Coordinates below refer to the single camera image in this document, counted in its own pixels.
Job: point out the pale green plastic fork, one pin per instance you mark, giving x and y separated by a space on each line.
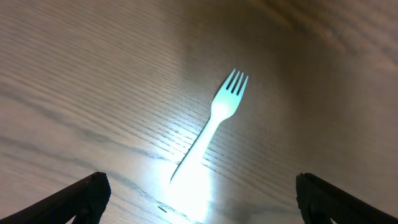
223 106

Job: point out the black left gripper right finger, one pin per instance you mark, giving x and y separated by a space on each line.
321 202

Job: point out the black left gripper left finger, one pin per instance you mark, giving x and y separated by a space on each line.
82 202

